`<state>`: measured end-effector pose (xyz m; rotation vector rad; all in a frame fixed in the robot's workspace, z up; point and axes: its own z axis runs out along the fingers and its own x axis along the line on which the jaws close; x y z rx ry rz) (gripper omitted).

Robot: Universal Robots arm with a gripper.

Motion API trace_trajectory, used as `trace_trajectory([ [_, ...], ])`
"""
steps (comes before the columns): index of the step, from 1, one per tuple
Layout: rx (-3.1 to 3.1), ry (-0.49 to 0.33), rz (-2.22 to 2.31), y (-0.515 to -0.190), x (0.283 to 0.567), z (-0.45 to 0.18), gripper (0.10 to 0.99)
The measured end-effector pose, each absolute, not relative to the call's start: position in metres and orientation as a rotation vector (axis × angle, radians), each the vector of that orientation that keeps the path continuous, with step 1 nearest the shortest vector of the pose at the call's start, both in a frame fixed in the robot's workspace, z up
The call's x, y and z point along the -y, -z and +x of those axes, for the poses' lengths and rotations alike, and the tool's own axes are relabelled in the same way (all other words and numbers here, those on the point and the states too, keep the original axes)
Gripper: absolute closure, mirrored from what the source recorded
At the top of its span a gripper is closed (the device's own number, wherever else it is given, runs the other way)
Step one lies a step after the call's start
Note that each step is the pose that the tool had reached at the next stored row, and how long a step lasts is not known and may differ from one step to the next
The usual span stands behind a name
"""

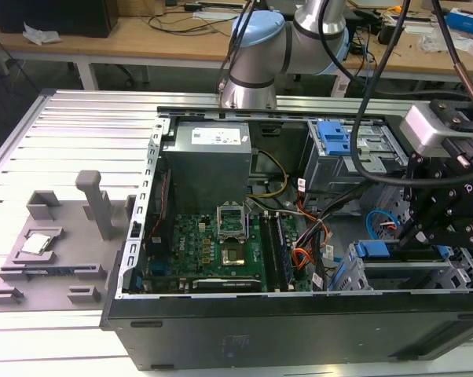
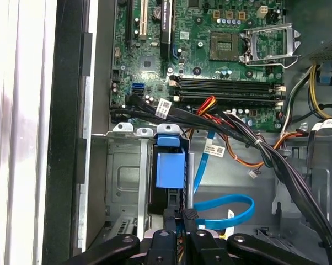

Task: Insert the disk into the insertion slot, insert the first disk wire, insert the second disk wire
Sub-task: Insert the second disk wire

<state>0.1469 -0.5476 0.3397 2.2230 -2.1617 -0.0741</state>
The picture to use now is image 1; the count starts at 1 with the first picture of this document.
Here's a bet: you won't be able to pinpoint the hard disk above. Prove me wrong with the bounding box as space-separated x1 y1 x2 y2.
354 241 453 276

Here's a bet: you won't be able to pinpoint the metal disk bay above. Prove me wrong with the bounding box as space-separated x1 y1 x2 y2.
328 241 473 292

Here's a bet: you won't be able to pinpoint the metal disk bay cage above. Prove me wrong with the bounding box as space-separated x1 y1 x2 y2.
302 119 413 215

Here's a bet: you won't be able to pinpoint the empty blue disk carrier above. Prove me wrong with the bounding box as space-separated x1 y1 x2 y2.
317 121 351 156

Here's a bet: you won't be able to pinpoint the black RAM slot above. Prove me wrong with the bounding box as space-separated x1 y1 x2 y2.
270 214 283 292
258 211 272 292

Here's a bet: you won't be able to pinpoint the clear plastic bag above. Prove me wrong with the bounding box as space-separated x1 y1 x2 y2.
416 33 446 53

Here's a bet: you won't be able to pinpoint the small black device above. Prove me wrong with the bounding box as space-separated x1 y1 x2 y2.
377 21 406 45

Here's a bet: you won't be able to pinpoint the blue cardboard box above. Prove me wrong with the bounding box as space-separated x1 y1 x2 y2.
446 7 473 31

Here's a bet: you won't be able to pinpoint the CPU socket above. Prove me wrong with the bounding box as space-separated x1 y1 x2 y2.
219 243 248 267

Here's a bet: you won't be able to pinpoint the black PC case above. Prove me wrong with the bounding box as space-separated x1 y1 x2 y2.
98 104 473 372

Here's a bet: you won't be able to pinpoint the black graphics card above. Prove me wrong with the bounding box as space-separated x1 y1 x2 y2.
191 277 263 294

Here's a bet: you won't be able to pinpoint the grey power supply box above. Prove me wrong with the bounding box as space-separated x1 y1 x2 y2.
161 120 253 215

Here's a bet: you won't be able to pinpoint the green motherboard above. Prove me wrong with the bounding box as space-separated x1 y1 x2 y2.
169 210 314 294

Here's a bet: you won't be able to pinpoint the wooden desk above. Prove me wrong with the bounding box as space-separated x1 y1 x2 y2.
0 0 473 92

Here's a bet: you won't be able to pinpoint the grey parts rack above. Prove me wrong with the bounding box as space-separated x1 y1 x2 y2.
0 169 139 313

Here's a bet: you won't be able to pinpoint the RAM stick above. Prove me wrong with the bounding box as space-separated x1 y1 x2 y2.
23 267 98 276

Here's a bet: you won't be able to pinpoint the silver CPU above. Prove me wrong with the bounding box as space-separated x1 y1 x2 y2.
19 232 57 255

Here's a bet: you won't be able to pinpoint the large black box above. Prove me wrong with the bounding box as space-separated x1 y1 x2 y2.
0 0 119 38

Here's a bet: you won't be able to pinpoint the crumpled white plastic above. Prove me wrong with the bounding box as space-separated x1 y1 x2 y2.
22 22 61 45

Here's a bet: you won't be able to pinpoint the blue flat data wire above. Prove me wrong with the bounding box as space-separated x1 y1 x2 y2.
365 210 399 241

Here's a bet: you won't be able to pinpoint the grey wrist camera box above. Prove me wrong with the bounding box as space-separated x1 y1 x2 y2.
400 102 450 159

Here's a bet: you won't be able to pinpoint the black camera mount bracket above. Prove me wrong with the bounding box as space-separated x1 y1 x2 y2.
428 98 473 137

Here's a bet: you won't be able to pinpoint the black wire bundle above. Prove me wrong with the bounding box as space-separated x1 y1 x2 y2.
295 182 379 292

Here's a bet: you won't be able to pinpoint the orange red yellow power wire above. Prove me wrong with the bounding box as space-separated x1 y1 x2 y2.
293 214 325 276

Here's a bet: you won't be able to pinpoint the thick black cable brown sleeve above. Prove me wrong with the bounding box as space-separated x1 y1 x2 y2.
431 0 473 103

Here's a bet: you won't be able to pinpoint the yellow and black wire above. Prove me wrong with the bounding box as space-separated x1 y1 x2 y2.
246 151 291 201

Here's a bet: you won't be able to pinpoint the metal socket cover frame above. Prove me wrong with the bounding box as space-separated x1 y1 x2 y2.
216 201 248 243

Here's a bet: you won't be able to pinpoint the thin black arm cables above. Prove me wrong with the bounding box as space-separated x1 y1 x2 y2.
219 0 259 92

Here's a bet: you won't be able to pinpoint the thin red and black wire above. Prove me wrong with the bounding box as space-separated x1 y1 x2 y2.
148 168 171 247

